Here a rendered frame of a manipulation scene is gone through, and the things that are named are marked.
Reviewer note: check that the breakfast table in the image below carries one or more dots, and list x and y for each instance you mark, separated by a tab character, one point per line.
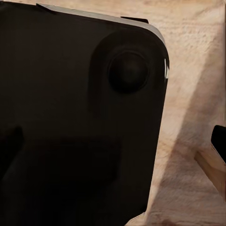
216	175

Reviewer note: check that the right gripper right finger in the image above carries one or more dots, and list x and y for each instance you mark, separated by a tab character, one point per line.
218	139

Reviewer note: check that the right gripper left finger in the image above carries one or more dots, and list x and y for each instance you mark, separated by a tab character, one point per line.
11	141

